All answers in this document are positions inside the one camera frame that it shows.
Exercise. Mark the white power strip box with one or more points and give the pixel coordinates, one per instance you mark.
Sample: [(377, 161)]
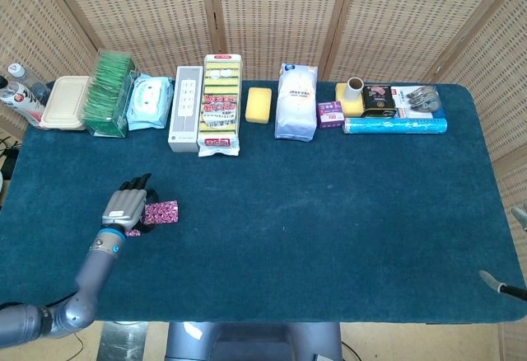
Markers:
[(185, 130)]

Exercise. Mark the metal floor plate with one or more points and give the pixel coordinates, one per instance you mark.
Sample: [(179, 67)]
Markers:
[(123, 342)]

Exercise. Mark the woven wooden folding screen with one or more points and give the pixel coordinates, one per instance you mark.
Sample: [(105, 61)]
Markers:
[(267, 15)]

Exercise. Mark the beige lidded food container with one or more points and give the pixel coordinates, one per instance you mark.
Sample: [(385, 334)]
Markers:
[(63, 101)]

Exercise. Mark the white labelled drink bottle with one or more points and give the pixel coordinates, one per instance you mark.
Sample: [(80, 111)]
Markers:
[(20, 101)]

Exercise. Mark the black tin can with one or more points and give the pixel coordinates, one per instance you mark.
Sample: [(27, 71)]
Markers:
[(379, 101)]

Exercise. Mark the clear bottle white cap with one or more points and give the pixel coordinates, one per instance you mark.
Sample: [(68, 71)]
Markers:
[(24, 78)]

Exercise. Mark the small purple box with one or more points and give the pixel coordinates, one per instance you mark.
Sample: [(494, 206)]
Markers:
[(330, 114)]

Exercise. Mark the light blue wet wipes pack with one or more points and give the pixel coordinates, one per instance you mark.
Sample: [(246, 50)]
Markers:
[(148, 101)]

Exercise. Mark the blue cling film roll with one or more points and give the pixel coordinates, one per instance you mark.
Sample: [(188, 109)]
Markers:
[(395, 125)]

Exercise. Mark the dark blue felt table cover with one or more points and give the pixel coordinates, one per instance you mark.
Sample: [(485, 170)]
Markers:
[(329, 212)]

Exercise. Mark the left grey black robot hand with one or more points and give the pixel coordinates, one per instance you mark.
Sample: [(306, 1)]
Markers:
[(123, 208)]

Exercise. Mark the white roll with cardboard core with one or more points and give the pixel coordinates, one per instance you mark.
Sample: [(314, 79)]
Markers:
[(353, 91)]

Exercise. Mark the grey robot torso base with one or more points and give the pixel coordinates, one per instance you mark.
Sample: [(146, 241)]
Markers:
[(247, 344)]

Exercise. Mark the white paper bag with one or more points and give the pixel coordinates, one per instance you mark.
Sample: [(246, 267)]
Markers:
[(294, 105)]

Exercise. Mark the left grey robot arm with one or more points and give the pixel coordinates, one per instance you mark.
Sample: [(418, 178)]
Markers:
[(92, 266)]

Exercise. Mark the yellow sponge multipack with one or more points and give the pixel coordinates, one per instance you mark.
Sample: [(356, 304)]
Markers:
[(218, 109)]

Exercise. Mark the clear box green tea bags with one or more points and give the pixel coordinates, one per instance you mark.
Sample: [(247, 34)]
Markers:
[(105, 97)]

